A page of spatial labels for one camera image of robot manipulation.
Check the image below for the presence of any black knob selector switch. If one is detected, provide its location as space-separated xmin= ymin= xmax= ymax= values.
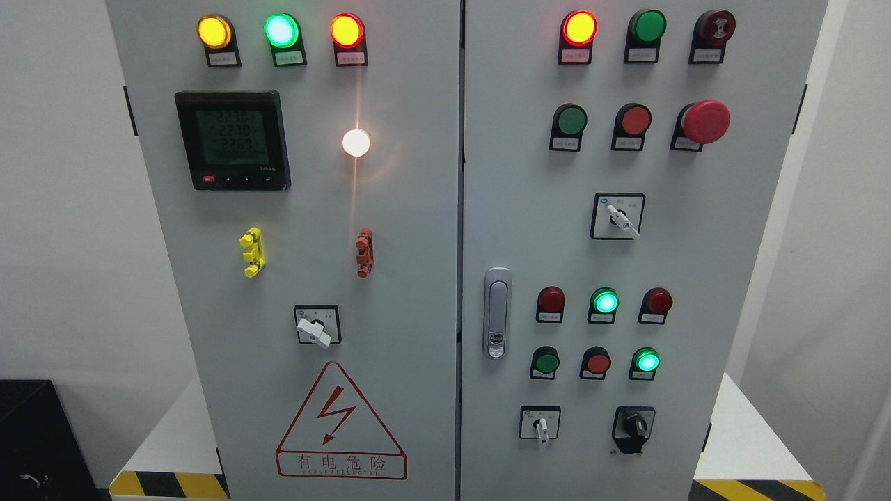
xmin=612 ymin=406 xmax=656 ymax=454

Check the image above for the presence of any dark red lamp middle left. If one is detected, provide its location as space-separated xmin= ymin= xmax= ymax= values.
xmin=535 ymin=286 xmax=566 ymax=324

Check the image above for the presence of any dark red lamp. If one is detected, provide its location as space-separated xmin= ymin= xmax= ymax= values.
xmin=535 ymin=286 xmax=566 ymax=324
xmin=638 ymin=287 xmax=674 ymax=326

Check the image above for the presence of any white glowing lamp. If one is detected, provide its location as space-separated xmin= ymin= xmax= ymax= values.
xmin=341 ymin=128 xmax=370 ymax=158

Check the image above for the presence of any green push button lower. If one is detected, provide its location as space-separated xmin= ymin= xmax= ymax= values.
xmin=529 ymin=346 xmax=560 ymax=380

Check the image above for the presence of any green push button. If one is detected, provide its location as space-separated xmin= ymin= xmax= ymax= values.
xmin=549 ymin=104 xmax=588 ymax=152
xmin=529 ymin=346 xmax=560 ymax=380

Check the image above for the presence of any green lit lamp middle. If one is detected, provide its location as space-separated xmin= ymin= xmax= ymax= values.
xmin=588 ymin=287 xmax=620 ymax=324

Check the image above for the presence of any grey left cabinet door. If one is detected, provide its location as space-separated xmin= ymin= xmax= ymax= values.
xmin=107 ymin=1 xmax=461 ymax=500

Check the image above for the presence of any grey cabinet door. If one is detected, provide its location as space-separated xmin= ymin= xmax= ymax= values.
xmin=107 ymin=1 xmax=461 ymax=500
xmin=459 ymin=1 xmax=827 ymax=500

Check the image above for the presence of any green push button upper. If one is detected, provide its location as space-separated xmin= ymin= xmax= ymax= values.
xmin=549 ymin=104 xmax=588 ymax=152

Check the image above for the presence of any red push button lower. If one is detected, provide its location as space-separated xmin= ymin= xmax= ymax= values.
xmin=579 ymin=346 xmax=612 ymax=381

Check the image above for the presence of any red push button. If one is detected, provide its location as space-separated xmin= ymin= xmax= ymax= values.
xmin=579 ymin=346 xmax=612 ymax=381
xmin=610 ymin=102 xmax=652 ymax=152

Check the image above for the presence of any grey right cabinet door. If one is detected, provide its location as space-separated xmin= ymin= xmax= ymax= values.
xmin=459 ymin=1 xmax=827 ymax=500

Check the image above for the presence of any red high voltage warning sticker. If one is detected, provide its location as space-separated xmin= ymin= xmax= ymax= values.
xmin=276 ymin=361 xmax=408 ymax=481

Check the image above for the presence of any dark red lamp middle right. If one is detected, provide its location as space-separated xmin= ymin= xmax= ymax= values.
xmin=638 ymin=287 xmax=674 ymax=326

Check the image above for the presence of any red push button upper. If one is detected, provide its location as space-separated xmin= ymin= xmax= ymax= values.
xmin=610 ymin=102 xmax=652 ymax=152

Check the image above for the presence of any green lit lamp lower right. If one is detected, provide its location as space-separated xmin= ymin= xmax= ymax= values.
xmin=628 ymin=347 xmax=660 ymax=381

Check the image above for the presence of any black digital power meter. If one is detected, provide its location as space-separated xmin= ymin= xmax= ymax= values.
xmin=175 ymin=90 xmax=292 ymax=191

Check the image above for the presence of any red-rimmed lit lamp left door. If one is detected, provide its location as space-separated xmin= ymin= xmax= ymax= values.
xmin=330 ymin=12 xmax=368 ymax=67

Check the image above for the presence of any red lit lamp right door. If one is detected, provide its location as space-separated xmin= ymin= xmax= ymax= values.
xmin=558 ymin=10 xmax=598 ymax=65

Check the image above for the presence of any green lit indicator lamp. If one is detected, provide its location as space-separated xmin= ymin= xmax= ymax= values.
xmin=264 ymin=13 xmax=308 ymax=67

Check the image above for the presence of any green unlit lamp top right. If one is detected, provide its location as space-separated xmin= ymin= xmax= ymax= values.
xmin=624 ymin=9 xmax=666 ymax=64

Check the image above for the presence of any red emergency stop mushroom button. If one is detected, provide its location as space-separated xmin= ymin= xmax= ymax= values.
xmin=670 ymin=99 xmax=731 ymax=152

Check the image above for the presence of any yellow indicator lamp top left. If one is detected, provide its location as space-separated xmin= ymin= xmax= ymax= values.
xmin=196 ymin=13 xmax=241 ymax=67

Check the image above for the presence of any dark red buzzer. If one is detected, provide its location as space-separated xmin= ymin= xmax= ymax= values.
xmin=688 ymin=10 xmax=737 ymax=65

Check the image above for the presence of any black box lower left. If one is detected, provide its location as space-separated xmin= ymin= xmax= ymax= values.
xmin=1 ymin=379 xmax=101 ymax=500

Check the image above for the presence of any silver door lock handle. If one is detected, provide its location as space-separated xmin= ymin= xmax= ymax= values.
xmin=483 ymin=267 xmax=512 ymax=360

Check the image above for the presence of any white selector switch left door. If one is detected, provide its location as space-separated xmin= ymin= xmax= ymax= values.
xmin=293 ymin=304 xmax=342 ymax=349

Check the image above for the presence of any white selector switch upper right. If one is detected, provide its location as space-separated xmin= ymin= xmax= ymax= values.
xmin=590 ymin=193 xmax=646 ymax=240

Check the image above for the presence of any white selector switch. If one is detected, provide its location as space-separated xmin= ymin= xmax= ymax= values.
xmin=519 ymin=405 xmax=561 ymax=446
xmin=590 ymin=193 xmax=646 ymax=240

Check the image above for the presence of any white selector switch lower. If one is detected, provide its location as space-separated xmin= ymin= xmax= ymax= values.
xmin=519 ymin=405 xmax=561 ymax=446

